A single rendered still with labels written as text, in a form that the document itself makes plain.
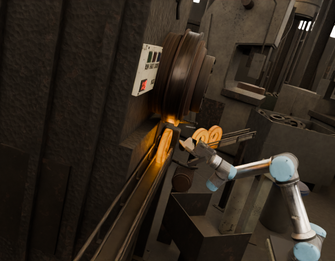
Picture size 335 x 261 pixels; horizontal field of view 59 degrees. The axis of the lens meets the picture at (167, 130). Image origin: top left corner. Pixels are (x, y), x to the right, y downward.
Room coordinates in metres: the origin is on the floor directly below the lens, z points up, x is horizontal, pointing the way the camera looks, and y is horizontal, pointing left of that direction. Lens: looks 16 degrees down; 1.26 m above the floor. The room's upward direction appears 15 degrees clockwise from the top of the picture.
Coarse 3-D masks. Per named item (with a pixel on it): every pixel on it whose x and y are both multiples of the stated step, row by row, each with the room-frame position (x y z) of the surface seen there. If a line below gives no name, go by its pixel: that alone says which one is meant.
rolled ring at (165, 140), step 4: (168, 128) 1.50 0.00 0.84; (164, 132) 1.44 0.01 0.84; (168, 132) 1.45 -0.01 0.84; (172, 132) 1.53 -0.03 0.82; (164, 136) 1.42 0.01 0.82; (168, 136) 1.43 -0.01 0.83; (160, 140) 1.41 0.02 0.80; (164, 140) 1.41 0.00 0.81; (168, 140) 1.54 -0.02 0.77; (160, 144) 1.40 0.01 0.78; (164, 144) 1.40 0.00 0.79; (168, 144) 1.54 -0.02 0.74; (160, 148) 1.39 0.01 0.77; (164, 148) 1.39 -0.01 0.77; (168, 148) 1.55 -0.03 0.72; (160, 152) 1.39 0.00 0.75; (164, 152) 1.52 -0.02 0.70; (156, 156) 1.40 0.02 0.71; (160, 156) 1.39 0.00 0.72; (164, 156) 1.49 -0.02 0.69; (156, 160) 1.42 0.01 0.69; (160, 160) 1.41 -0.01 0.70
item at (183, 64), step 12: (192, 36) 1.38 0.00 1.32; (180, 48) 1.31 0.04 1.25; (192, 48) 1.32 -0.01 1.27; (180, 60) 1.28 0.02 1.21; (192, 60) 1.29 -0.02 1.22; (180, 72) 1.26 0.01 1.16; (180, 84) 1.26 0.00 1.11; (168, 96) 1.27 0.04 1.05; (180, 96) 1.25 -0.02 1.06; (168, 108) 1.30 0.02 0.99; (168, 120) 1.37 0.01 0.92
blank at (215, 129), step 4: (212, 128) 2.02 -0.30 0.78; (216, 128) 2.03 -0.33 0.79; (220, 128) 2.07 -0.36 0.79; (208, 132) 2.01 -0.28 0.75; (212, 132) 2.00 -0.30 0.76; (216, 132) 2.04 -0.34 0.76; (220, 132) 2.08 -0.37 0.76; (212, 136) 2.01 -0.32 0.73; (216, 136) 2.08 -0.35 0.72; (220, 136) 2.10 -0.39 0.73; (208, 140) 1.99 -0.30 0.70; (212, 140) 2.03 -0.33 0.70; (216, 140) 2.07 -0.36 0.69; (208, 144) 2.01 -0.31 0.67
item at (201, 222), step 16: (176, 208) 0.99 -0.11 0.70; (192, 208) 1.11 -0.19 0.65; (176, 224) 0.96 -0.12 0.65; (192, 224) 0.89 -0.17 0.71; (208, 224) 1.09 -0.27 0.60; (176, 240) 0.94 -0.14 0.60; (192, 240) 0.86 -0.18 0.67; (208, 240) 0.83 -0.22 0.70; (224, 240) 0.86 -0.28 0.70; (240, 240) 0.90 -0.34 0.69; (192, 256) 0.84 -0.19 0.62; (208, 256) 0.84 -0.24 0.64; (224, 256) 0.88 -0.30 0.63; (240, 256) 0.91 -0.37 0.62
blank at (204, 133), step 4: (200, 128) 1.93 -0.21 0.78; (196, 132) 1.90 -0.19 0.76; (200, 132) 1.90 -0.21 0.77; (204, 132) 1.93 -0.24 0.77; (192, 136) 1.89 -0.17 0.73; (196, 136) 1.88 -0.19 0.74; (200, 136) 1.91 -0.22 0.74; (204, 136) 1.95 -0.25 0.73; (208, 136) 1.98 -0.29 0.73; (204, 140) 1.96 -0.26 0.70; (196, 144) 1.89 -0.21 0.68
